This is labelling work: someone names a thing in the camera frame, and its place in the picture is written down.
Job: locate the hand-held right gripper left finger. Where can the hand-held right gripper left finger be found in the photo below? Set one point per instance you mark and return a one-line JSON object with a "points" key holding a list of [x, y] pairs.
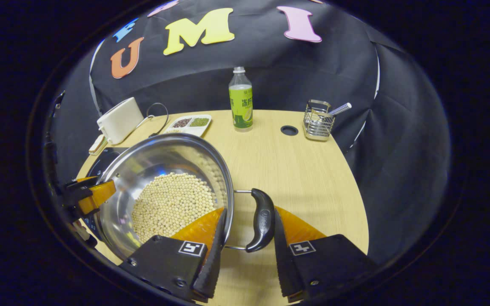
{"points": [[215, 263]]}

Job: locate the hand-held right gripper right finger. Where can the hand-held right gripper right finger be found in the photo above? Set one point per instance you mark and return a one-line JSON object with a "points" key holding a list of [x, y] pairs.
{"points": [[283, 263]]}

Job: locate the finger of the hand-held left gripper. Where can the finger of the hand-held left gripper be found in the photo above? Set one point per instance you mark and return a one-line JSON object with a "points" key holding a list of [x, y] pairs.
{"points": [[75, 183], [85, 193]]}

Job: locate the black induction cooktop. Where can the black induction cooktop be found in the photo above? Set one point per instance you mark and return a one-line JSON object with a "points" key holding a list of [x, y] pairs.
{"points": [[102, 160]]}

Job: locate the stainless steel pot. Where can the stainless steel pot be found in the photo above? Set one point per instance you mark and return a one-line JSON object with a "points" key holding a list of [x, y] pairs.
{"points": [[160, 157]]}

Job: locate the sandwich on small plate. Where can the sandwich on small plate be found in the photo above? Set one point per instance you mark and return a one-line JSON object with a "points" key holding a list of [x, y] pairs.
{"points": [[97, 145]]}

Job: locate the pile of yellow soybeans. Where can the pile of yellow soybeans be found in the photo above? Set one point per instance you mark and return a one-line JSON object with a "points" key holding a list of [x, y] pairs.
{"points": [[168, 204]]}

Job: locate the white toaster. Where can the white toaster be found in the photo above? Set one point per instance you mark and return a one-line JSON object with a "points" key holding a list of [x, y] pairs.
{"points": [[119, 121]]}

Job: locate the white divided bean tray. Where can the white divided bean tray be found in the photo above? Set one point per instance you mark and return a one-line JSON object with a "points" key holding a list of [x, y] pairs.
{"points": [[187, 124]]}

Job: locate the green label drink bottle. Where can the green label drink bottle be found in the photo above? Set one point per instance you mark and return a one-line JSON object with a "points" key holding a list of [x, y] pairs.
{"points": [[240, 106]]}

